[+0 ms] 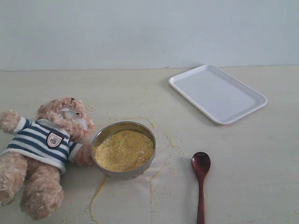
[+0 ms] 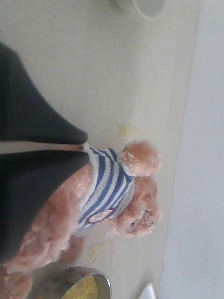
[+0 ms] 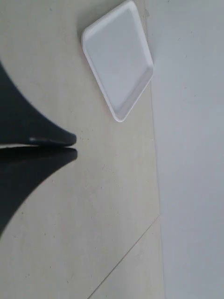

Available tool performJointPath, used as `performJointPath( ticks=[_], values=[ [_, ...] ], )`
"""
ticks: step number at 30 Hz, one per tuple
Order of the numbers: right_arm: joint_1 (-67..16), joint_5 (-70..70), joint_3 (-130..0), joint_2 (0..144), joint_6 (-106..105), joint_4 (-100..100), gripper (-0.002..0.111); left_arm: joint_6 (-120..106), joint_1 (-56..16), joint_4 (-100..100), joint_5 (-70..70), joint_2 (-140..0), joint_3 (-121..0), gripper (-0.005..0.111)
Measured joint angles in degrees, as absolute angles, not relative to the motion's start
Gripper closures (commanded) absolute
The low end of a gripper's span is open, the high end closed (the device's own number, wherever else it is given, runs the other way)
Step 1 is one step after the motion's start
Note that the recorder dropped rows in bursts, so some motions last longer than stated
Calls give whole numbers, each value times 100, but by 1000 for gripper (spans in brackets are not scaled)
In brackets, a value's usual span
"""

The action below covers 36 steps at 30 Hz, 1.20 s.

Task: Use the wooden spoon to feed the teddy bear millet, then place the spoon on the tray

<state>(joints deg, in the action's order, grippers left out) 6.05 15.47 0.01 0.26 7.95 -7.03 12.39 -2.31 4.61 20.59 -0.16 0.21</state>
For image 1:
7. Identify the steel bowl of millet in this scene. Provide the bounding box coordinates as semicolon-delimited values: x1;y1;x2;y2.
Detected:
91;121;156;180

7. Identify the teddy bear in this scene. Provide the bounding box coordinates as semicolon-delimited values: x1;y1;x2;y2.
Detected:
0;97;94;220

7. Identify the dark red wooden spoon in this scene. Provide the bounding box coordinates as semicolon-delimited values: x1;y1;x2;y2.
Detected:
192;152;211;224

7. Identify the white rectangular plastic tray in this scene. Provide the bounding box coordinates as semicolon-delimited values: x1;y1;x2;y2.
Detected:
168;64;268;125

